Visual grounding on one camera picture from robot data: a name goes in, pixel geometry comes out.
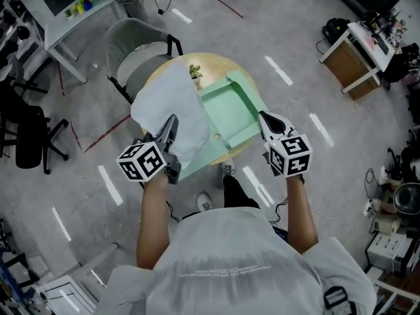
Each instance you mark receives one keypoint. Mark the black bag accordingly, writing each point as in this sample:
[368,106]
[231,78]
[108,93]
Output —
[334,28]

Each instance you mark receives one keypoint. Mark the white rectangular desk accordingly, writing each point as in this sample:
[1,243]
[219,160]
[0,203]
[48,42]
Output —
[62,31]

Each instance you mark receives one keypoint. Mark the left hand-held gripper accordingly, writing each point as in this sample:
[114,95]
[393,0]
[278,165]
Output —
[141,162]

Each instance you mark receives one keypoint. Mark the black round bin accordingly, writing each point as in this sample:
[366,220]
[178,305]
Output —
[408,199]

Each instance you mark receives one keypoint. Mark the black office chair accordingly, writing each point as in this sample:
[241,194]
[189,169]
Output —
[29,133]

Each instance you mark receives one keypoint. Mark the white sheet of paper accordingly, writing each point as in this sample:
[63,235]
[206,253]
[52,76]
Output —
[170,100]

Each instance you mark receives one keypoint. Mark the group of coloured cups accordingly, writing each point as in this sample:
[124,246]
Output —
[83,4]

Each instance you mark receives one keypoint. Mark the person's right forearm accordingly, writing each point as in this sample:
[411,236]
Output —
[300,215]

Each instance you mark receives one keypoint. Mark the white table with cardboard box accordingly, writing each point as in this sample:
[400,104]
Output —
[357,61]

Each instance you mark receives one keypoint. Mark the small potted plant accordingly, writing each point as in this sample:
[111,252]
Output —
[195,71]

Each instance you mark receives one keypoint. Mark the person's white shoe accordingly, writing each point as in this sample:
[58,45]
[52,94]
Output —
[204,202]
[228,168]

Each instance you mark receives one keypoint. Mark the person's black trouser leg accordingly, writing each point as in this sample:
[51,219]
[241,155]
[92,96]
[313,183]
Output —
[238,192]

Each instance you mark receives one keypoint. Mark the white storage boxes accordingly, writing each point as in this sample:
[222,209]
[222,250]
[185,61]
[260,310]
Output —
[392,251]

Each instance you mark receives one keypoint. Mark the person's left forearm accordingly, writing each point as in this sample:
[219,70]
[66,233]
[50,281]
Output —
[152,222]

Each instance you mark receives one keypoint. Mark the grey shell chair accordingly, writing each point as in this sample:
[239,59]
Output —
[141,54]

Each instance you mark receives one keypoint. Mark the white folding stand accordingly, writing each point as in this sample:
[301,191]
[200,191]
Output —
[69,287]

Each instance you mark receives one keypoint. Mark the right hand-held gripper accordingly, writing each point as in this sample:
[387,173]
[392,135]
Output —
[290,156]

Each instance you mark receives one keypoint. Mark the person's white shirt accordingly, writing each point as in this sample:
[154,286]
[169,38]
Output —
[236,264]

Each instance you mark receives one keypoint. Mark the green cardboard folder tray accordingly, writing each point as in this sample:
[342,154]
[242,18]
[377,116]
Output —
[223,110]

